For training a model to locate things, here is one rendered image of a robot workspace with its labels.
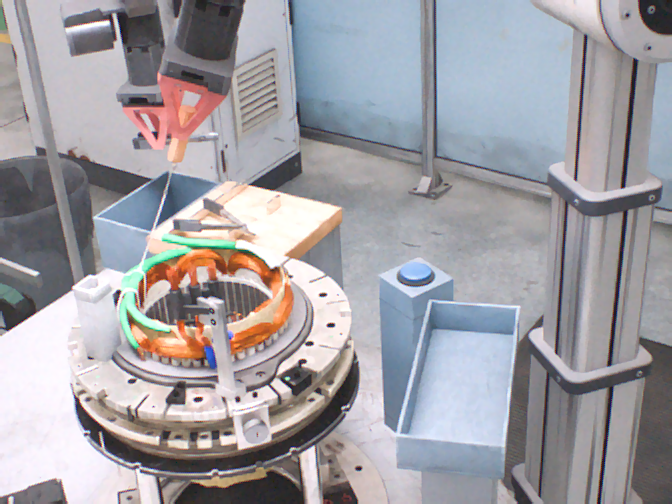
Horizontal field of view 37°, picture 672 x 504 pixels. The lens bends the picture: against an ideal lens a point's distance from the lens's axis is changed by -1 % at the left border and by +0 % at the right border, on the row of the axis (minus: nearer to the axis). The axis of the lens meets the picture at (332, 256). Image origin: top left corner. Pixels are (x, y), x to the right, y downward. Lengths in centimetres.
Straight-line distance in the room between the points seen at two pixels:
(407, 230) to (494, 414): 244
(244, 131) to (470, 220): 85
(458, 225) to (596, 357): 224
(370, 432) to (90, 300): 54
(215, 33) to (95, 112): 292
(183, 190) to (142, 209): 7
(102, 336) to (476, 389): 41
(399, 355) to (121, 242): 43
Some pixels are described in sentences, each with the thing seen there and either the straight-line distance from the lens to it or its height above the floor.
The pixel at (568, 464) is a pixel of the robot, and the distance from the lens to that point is 143.
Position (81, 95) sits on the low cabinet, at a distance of 389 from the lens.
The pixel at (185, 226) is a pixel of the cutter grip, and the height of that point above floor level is 109.
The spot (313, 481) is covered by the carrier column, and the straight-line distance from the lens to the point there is 118.
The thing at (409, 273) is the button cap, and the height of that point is 104.
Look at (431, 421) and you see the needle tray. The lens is 110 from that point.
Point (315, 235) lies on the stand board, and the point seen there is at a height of 106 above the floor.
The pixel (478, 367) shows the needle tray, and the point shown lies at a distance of 117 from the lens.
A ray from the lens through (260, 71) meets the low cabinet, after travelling 360.
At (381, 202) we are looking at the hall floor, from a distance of 371.
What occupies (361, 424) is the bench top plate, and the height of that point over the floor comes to 78.
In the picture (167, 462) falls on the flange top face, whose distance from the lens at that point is 109.
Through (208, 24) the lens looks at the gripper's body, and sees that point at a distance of 95.
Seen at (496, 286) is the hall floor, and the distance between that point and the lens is 322.
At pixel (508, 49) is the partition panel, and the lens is 343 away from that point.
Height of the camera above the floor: 173
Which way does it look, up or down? 31 degrees down
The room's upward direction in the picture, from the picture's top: 4 degrees counter-clockwise
